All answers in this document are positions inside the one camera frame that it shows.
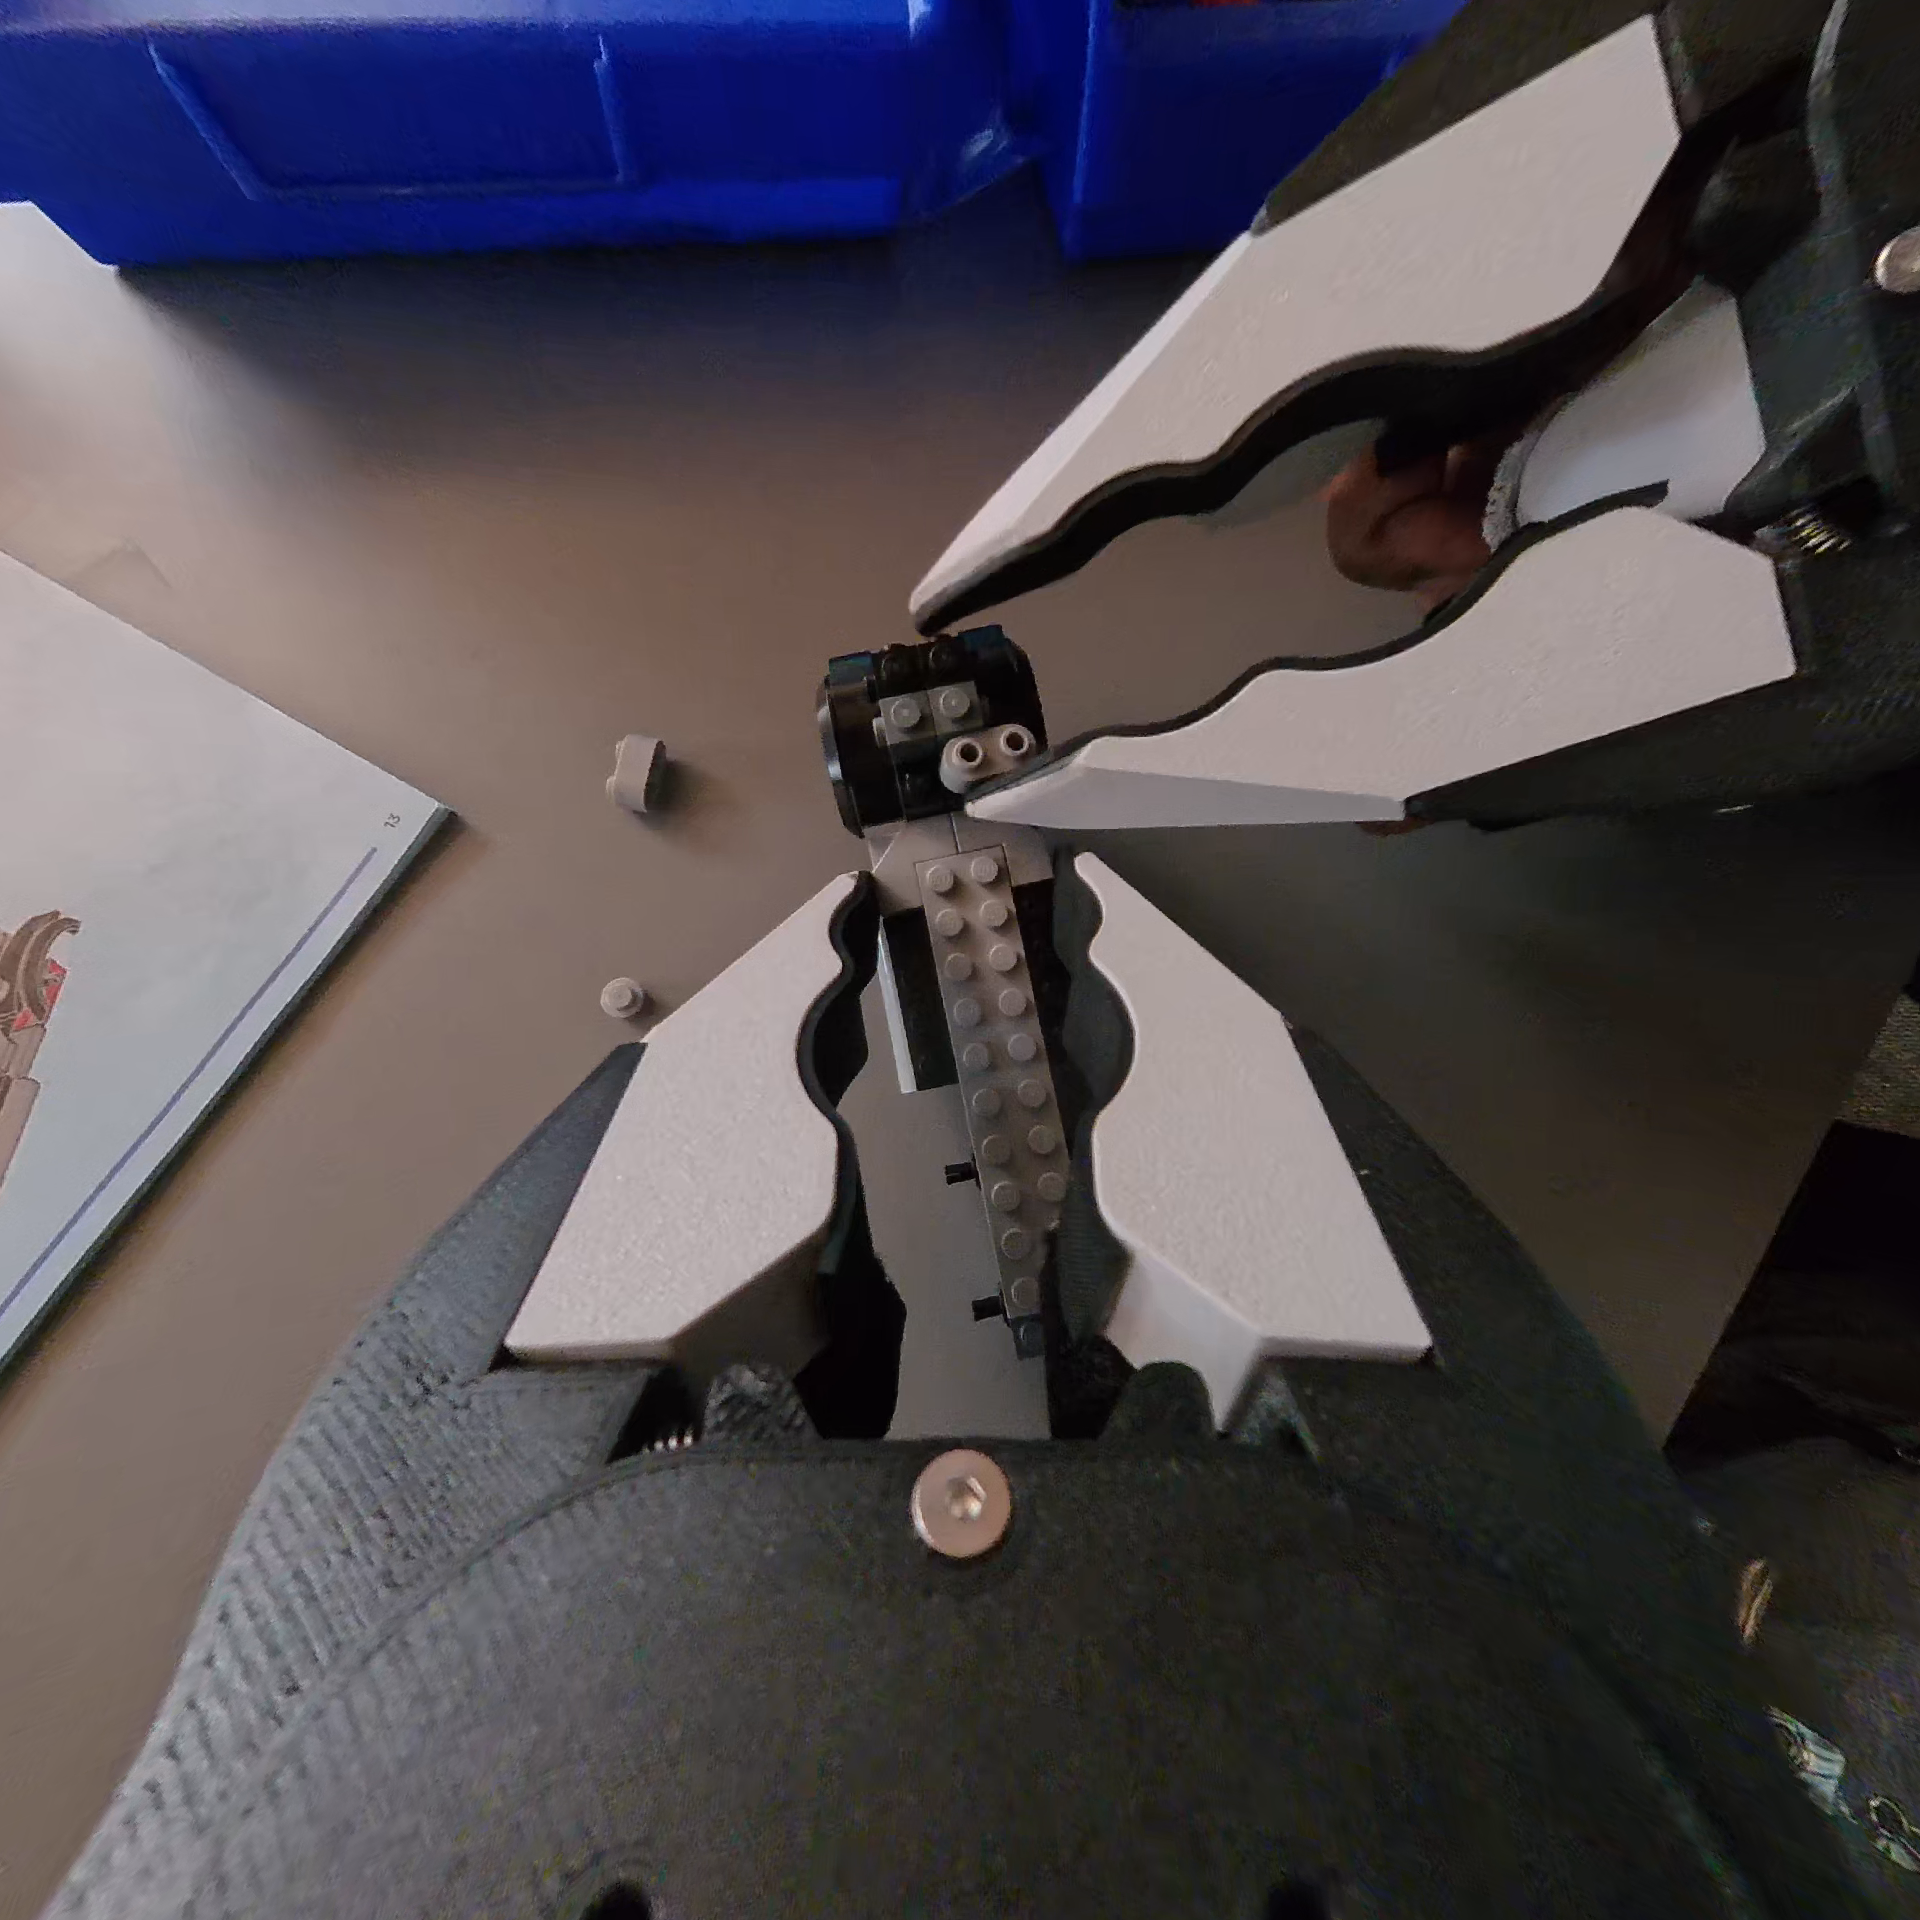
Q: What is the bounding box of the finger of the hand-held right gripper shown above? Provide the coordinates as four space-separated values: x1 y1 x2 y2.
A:
908 17 1723 640
960 482 1802 834

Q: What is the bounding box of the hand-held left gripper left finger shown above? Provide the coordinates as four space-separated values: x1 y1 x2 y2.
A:
504 872 880 1370

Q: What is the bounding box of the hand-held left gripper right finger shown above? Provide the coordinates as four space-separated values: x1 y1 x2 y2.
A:
1067 854 1438 1432

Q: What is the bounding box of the grey toy brick model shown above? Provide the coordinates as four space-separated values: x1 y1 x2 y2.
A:
816 631 1086 1367

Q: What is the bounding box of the blue plastic bin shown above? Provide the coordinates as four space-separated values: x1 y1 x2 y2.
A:
1048 0 1480 270
0 0 1037 273

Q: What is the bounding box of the person's right hand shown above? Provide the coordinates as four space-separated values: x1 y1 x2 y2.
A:
1328 429 1524 601

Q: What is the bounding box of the toy instruction booklet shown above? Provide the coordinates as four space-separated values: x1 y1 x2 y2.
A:
0 547 454 1374

